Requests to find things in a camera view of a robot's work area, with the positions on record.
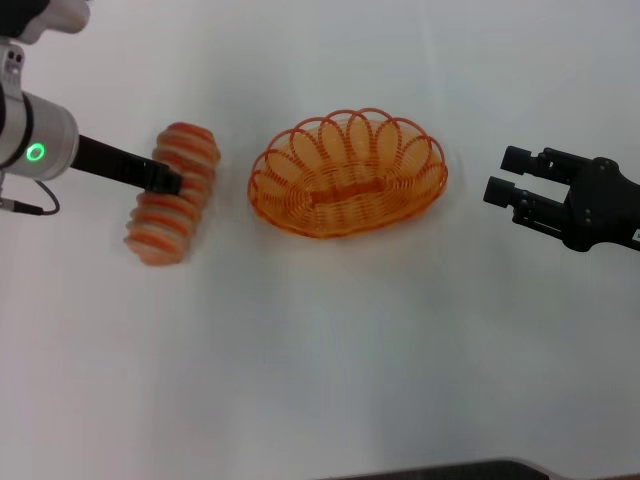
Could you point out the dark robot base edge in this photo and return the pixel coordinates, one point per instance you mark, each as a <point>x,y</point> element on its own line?
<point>450,471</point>

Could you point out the orange striped bread loaf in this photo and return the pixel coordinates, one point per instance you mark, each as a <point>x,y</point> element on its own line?
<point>165,230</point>

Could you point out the orange woven plastic basket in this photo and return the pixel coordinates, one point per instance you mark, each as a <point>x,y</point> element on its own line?
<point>345,210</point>

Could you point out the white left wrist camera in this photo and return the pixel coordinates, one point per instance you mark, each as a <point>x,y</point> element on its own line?
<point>11,70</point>

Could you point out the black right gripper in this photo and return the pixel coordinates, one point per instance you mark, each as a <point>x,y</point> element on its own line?
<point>600,210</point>

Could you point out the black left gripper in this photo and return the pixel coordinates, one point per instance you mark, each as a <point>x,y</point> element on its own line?
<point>110,162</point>

